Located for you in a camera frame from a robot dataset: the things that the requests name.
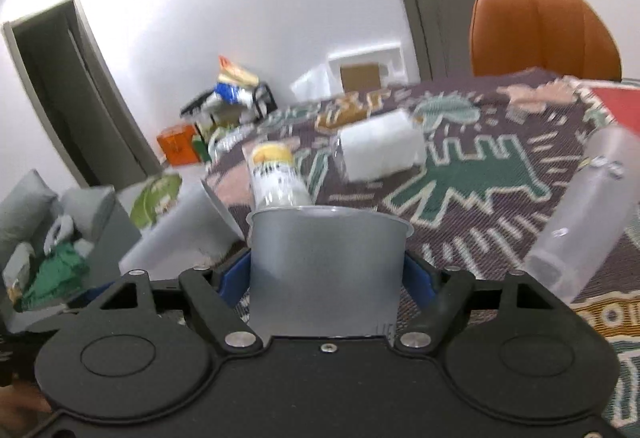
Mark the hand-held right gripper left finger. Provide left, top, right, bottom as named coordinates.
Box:
left=95, top=250, right=266, bottom=352

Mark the dark doorway frame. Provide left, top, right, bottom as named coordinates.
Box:
left=2, top=0, right=163, bottom=189

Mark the brown cardboard box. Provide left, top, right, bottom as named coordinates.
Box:
left=340, top=62, right=385, bottom=93

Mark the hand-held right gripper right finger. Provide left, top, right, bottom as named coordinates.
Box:
left=392, top=252, right=558, bottom=353

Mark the grey plastic cup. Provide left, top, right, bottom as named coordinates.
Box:
left=246, top=205, right=416, bottom=340

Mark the orange chair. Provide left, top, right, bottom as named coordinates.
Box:
left=469, top=0, right=624, bottom=81

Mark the green and white bag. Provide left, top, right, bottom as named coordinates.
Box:
left=129, top=172, right=184, bottom=231

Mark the yellow-capped clear bottle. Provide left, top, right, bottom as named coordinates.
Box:
left=242, top=142, right=314, bottom=213

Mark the orange box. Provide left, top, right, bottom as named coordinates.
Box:
left=156, top=124, right=201, bottom=167

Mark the white plastic cup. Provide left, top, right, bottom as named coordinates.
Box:
left=119, top=178, right=247, bottom=279

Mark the translucent plastic bottle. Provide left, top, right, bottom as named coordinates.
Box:
left=524, top=125, right=640, bottom=305

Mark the green cloth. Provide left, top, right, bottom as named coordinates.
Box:
left=18, top=242, right=93, bottom=315

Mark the grey sofa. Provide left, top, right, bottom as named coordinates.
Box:
left=0, top=169, right=143, bottom=335

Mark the clear box with white filling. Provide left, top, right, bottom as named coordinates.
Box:
left=334, top=110, right=427, bottom=183

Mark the white storage box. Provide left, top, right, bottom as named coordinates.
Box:
left=291, top=44, right=407, bottom=104

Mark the printed blanket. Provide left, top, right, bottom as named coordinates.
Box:
left=204, top=66, right=640, bottom=438

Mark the red flat item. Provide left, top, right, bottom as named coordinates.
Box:
left=594, top=86, right=640, bottom=137

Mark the black cart with packets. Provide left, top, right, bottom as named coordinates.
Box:
left=179, top=56, right=279, bottom=139

